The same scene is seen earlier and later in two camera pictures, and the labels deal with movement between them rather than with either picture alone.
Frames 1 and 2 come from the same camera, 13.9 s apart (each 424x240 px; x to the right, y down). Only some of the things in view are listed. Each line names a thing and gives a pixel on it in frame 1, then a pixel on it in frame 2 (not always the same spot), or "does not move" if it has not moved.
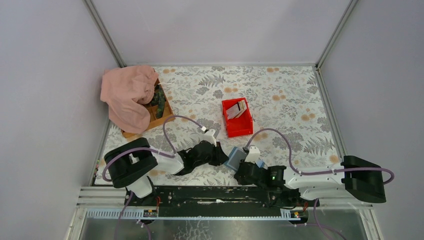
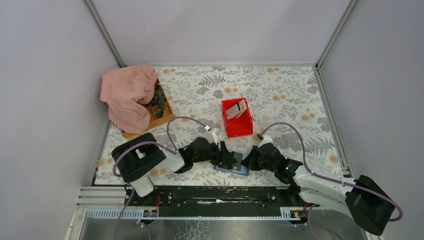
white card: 232,111 does not move
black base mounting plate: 209,197 does not move
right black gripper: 244,170 -> 255,157
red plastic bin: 241,125 does not move
